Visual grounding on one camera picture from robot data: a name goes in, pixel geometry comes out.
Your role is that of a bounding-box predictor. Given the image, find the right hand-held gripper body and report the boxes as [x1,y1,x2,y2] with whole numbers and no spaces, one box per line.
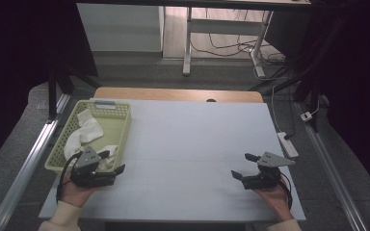
[241,151,297,191]

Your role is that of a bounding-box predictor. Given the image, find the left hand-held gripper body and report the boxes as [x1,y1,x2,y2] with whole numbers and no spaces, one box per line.
[69,146,117,189]

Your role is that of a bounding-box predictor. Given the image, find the short white sock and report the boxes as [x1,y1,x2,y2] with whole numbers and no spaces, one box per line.
[95,144,120,171]

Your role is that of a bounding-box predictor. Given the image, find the long white sock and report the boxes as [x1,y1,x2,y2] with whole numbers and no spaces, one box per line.
[63,108,105,163]

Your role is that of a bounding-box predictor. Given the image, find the light green perforated basket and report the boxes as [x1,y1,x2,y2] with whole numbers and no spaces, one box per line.
[43,99,133,174]

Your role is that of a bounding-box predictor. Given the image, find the person's left hand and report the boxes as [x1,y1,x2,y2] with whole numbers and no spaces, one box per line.
[59,172,98,208]

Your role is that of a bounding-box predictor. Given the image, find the person's right hand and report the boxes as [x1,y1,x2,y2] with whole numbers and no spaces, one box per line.
[252,178,294,223]

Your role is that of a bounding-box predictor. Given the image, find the white power strip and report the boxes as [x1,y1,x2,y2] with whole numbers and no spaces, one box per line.
[276,131,300,159]

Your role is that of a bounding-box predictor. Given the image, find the white board table cover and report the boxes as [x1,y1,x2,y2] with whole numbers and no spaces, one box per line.
[38,97,307,223]

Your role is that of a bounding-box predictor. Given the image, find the black metal stand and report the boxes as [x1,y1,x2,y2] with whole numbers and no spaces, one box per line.
[47,63,102,122]

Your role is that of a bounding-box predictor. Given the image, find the white cabinet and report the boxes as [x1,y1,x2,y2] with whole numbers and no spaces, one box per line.
[76,3,166,53]

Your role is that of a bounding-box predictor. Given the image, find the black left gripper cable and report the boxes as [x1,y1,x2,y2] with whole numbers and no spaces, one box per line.
[55,150,84,205]

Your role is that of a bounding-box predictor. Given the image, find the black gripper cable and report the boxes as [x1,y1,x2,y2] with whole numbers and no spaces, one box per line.
[278,172,294,210]
[55,150,84,205]

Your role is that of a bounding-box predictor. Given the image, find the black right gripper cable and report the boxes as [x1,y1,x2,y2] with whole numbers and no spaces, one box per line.
[278,172,294,210]

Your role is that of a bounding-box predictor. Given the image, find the thin white cable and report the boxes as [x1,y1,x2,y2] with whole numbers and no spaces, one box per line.
[270,84,281,134]

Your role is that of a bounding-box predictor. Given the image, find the aluminium rail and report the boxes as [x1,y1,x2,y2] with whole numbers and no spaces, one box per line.
[296,101,369,231]
[0,92,72,231]

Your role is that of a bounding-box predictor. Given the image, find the black floor cables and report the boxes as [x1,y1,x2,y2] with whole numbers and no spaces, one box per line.
[190,8,287,81]

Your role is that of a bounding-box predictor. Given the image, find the white desk frame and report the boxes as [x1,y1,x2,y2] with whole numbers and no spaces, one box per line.
[182,6,275,79]

